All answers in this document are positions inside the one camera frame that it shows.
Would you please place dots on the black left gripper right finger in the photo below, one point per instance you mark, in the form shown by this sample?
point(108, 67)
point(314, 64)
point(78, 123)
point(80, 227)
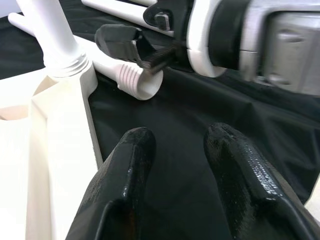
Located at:
point(250, 190)

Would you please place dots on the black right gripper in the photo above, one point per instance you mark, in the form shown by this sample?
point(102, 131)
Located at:
point(175, 15)

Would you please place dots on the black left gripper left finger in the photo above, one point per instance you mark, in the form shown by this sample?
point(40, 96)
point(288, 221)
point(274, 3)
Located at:
point(112, 195)

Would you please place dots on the white plastic children table top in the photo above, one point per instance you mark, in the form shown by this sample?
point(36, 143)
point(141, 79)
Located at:
point(62, 150)

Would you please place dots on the black tablecloth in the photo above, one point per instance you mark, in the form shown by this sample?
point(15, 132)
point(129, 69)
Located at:
point(200, 112)

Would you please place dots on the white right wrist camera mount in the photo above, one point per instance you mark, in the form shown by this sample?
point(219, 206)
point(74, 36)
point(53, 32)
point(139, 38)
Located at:
point(197, 62)

